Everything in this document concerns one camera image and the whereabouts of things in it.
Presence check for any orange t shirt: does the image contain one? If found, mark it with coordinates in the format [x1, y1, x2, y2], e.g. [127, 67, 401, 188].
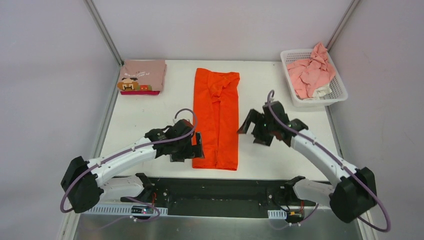
[192, 68, 241, 171]

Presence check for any crumpled pink t shirt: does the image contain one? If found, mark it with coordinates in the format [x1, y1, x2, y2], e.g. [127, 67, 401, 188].
[287, 42, 336, 100]

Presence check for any white cloth in basket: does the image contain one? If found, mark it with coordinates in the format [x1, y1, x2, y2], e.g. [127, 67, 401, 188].
[311, 83, 333, 100]

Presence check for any folded pink printed t shirt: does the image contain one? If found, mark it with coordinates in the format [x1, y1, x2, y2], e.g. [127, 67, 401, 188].
[116, 59, 167, 92]

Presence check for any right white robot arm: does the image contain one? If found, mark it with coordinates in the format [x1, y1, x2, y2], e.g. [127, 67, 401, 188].
[237, 101, 381, 223]

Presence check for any aluminium frame rail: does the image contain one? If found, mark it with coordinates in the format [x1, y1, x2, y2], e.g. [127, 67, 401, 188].
[83, 0, 124, 66]

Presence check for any white plastic basket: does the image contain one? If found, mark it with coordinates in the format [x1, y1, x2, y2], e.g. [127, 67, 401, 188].
[280, 48, 348, 108]

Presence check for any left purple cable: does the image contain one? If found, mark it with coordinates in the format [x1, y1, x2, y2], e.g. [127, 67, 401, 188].
[59, 108, 199, 229]

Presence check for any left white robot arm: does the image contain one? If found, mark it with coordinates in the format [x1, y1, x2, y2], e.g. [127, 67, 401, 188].
[60, 119, 204, 213]

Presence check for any black base frame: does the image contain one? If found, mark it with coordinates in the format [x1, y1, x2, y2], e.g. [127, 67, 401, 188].
[135, 177, 315, 219]

